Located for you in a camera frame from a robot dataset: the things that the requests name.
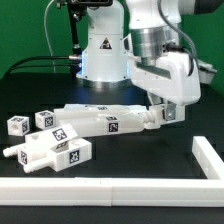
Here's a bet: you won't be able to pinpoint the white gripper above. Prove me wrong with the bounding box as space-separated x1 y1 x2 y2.
128 52 201 121

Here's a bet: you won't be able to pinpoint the white chair seat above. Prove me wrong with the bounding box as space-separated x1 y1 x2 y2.
3 135 92 173

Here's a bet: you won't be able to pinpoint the white cube nut front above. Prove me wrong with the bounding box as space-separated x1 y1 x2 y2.
7 116 30 136

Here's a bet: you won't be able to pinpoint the white cube nut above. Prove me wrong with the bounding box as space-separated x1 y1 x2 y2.
7 116 30 136
35 110 55 130

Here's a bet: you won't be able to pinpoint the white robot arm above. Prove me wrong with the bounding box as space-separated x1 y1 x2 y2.
83 0 224 106

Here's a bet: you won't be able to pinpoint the white long chair back bar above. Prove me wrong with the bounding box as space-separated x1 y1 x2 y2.
59 114 144 137

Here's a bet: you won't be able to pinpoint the white rear chair bar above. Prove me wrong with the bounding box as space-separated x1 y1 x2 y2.
54 104 147 124

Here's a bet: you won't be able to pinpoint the white L-shaped fence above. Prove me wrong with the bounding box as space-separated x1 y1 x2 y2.
0 136 224 207

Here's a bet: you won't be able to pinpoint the white cube nut left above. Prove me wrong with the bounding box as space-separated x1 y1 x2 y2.
35 110 55 130

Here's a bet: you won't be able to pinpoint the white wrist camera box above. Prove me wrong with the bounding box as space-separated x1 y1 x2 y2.
198 61 217 84

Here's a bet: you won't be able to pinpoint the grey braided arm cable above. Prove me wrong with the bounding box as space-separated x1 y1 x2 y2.
156 0 201 78

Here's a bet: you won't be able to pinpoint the black cables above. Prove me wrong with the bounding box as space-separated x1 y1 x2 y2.
6 55 83 76

